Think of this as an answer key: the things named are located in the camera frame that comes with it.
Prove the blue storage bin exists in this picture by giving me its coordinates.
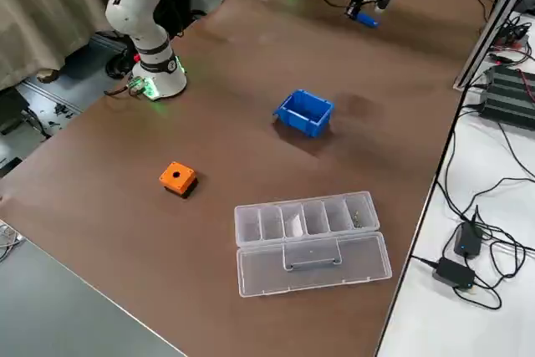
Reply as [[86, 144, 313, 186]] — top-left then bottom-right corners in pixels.
[[273, 89, 335, 140]]

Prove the orange button box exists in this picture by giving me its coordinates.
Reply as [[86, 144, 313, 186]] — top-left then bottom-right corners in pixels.
[[158, 161, 199, 199]]

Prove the clear plastic organizer box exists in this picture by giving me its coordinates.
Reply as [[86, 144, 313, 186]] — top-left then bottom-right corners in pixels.
[[233, 191, 393, 298]]

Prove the black ribbed power supply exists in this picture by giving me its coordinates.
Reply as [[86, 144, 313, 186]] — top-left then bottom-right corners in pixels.
[[477, 64, 535, 129]]

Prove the black power adapter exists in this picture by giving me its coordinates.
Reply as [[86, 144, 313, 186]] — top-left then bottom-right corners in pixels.
[[454, 221, 485, 258], [431, 257, 477, 290]]

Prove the beige curtain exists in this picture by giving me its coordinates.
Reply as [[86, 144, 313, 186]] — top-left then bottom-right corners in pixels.
[[0, 0, 126, 93]]

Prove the white desk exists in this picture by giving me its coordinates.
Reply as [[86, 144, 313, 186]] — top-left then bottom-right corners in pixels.
[[374, 0, 535, 357]]

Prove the grey side table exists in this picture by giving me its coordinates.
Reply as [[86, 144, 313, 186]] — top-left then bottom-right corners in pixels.
[[0, 239, 187, 357]]

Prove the aluminium frame post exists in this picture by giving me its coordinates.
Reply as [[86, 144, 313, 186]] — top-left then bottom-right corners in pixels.
[[452, 0, 530, 91]]

